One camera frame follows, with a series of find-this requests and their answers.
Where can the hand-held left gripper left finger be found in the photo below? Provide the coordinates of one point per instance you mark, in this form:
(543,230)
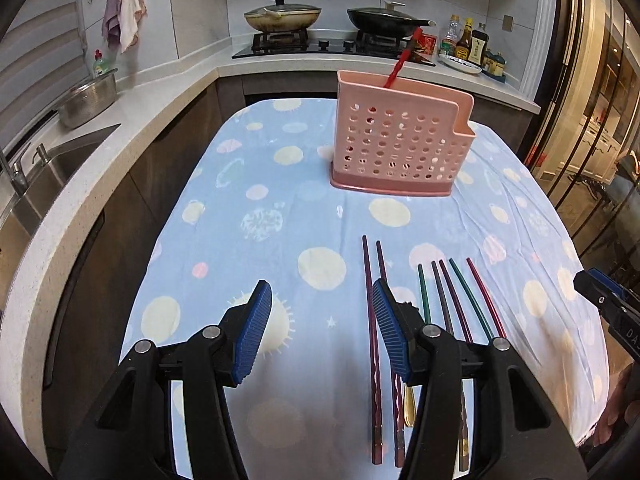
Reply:
(252,330)

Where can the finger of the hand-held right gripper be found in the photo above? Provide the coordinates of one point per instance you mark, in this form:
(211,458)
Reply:
(610,292)

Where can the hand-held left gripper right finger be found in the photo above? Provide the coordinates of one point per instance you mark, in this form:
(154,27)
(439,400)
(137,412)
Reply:
(390,330)

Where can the green chopstick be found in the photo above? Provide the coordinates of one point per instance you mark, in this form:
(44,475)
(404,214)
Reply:
(471,300)
(424,295)

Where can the brown chopstick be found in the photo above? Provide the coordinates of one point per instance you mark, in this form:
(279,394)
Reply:
(441,295)

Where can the purple chopstick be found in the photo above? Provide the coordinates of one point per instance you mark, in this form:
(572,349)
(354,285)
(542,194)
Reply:
(455,300)

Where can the gold flower spoon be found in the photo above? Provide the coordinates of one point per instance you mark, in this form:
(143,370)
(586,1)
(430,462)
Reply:
(409,407)

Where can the dark red chopstick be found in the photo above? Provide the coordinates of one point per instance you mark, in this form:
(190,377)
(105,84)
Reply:
(375,410)
(399,435)

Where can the pink perforated utensil holder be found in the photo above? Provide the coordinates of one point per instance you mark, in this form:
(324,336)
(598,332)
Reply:
(400,150)

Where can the person's right hand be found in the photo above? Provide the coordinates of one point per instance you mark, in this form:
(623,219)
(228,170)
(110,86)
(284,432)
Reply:
(622,405)

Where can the blue planet printed tablecloth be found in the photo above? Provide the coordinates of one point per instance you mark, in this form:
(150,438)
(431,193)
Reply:
(300,200)

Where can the dark kitchen cabinet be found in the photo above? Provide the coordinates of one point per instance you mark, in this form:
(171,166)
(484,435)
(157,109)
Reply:
(125,210)

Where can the glass sliding door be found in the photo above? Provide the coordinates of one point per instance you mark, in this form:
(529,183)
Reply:
(590,110)

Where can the steel sink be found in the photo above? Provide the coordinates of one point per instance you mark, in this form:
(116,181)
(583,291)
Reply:
(35,195)

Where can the small seasoning jars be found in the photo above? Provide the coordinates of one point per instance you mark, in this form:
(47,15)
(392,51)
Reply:
(495,63)

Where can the white plate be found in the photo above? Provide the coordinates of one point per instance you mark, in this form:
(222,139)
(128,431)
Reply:
(460,64)

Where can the small steel tap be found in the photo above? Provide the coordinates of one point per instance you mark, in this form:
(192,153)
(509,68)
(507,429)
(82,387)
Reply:
(41,152)

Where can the dark soy sauce bottle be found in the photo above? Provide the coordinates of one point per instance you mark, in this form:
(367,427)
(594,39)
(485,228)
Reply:
(478,46)

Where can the steel pot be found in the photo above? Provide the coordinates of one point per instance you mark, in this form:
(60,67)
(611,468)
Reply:
(87,100)

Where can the steel faucet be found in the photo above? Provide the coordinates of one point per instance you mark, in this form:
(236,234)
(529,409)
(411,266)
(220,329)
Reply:
(15,167)

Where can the red food package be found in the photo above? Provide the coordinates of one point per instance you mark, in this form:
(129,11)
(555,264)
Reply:
(428,43)

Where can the yellow cap sauce bottle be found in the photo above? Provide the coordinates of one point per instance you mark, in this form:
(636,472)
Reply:
(465,40)

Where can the black gas stove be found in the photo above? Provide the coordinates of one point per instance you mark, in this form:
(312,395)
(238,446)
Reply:
(320,44)

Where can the clear oil bottle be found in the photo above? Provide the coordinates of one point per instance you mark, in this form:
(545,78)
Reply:
(451,32)

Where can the green dish soap bottle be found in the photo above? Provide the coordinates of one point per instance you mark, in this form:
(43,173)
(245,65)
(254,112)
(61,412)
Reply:
(102,62)

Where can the black wok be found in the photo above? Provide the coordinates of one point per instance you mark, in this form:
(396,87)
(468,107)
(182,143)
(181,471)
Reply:
(387,19)

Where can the wok with glass lid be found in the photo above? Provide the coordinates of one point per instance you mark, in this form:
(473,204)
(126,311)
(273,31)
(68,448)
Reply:
(282,16)

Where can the white hanging towel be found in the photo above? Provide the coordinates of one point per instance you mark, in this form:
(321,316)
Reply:
(131,10)

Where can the purple hanging towel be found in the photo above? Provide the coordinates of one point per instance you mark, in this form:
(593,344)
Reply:
(112,15)

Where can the window blind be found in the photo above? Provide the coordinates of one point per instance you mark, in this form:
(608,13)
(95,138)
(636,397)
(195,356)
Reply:
(35,35)

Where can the wall outlet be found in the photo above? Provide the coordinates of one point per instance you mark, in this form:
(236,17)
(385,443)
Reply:
(507,22)

